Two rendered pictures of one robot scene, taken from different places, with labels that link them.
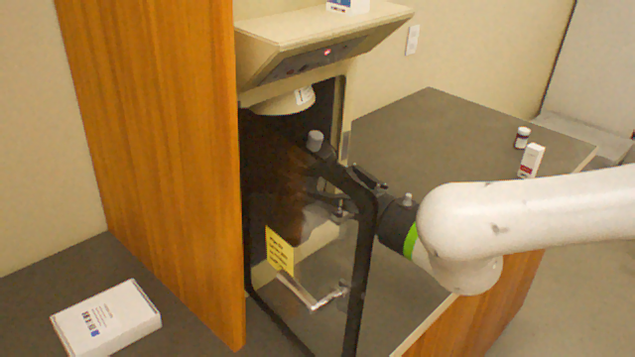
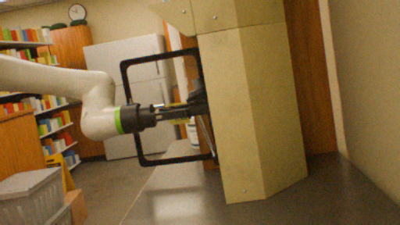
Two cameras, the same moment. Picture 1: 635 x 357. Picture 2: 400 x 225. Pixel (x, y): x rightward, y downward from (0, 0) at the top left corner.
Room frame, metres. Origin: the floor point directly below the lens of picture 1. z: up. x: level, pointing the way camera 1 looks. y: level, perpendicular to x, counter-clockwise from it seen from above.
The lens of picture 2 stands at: (1.78, -0.71, 1.35)
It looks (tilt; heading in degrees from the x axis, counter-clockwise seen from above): 8 degrees down; 145
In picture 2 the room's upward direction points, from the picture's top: 10 degrees counter-clockwise
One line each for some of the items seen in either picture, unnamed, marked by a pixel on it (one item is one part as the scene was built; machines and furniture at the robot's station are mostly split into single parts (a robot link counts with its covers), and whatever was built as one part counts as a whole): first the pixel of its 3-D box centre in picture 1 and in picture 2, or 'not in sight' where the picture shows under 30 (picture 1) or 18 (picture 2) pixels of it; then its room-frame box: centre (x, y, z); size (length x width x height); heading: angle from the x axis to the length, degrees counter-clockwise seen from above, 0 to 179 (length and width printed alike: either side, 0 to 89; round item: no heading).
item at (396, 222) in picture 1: (405, 223); (133, 116); (0.64, -0.15, 1.21); 0.09 x 0.06 x 0.12; 138
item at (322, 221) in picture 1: (293, 255); (169, 109); (0.56, 0.03, 1.19); 0.30 x 0.01 x 0.40; 41
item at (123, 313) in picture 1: (107, 321); not in sight; (0.60, 0.38, 0.96); 0.16 x 0.12 x 0.04; 134
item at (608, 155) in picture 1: (570, 154); not in sight; (2.88, -1.70, 0.17); 0.60 x 0.42 x 0.33; 47
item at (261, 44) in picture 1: (326, 47); (179, 24); (0.76, 0.00, 1.46); 0.32 x 0.11 x 0.10; 139
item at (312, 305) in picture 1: (307, 287); not in sight; (0.49, 0.00, 1.20); 0.10 x 0.05 x 0.03; 41
